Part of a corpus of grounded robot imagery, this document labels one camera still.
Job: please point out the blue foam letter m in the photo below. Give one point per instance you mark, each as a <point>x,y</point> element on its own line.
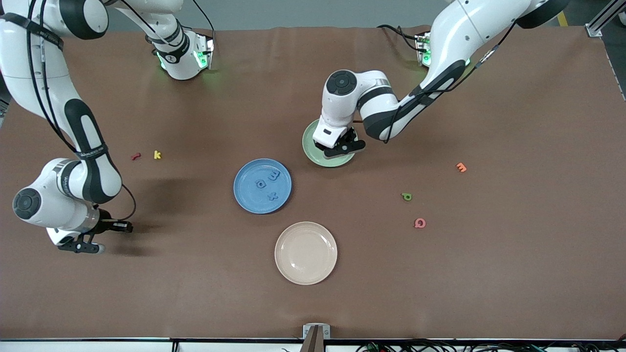
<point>274,174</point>

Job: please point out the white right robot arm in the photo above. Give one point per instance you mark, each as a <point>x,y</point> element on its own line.
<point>58,210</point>

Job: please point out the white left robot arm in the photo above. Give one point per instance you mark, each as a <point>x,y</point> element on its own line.
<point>464,29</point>

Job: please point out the green plate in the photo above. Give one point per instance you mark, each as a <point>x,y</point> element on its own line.
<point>308,144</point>

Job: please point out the blue plate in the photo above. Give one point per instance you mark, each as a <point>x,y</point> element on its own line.
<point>249,195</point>

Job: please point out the brown table cover mat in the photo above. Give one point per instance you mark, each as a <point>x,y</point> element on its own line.
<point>195,293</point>

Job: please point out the beige plate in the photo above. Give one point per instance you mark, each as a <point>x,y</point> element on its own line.
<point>305,253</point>

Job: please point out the pink foam letter Q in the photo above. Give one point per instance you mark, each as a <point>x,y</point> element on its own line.
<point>415,223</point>

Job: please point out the aluminium frame profile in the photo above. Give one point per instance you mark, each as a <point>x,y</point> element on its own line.
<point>594,29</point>

